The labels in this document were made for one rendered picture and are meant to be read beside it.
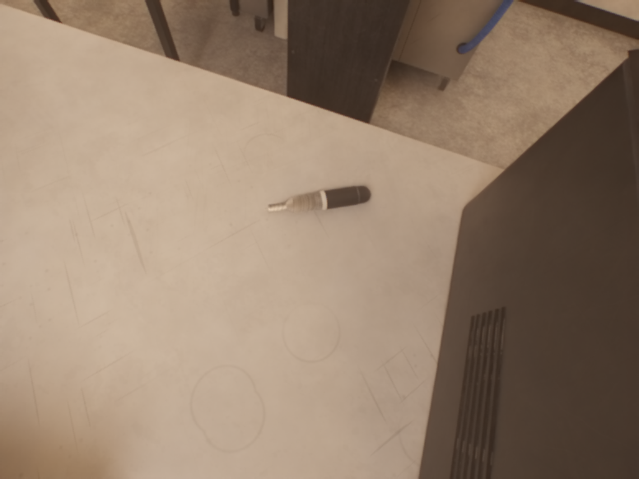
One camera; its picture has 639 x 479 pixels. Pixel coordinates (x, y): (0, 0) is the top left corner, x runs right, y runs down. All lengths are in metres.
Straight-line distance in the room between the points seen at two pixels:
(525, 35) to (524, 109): 0.70
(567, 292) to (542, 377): 0.06
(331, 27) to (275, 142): 0.63
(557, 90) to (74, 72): 2.43
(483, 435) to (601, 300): 0.14
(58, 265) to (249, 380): 0.26
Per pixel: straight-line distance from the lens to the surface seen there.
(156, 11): 1.69
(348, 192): 0.43
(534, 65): 2.66
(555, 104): 2.48
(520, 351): 0.30
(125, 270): 0.44
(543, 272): 0.30
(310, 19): 1.09
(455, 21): 1.85
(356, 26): 1.05
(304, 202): 0.41
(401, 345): 0.41
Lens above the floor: 1.29
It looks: 66 degrees down
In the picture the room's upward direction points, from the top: 15 degrees clockwise
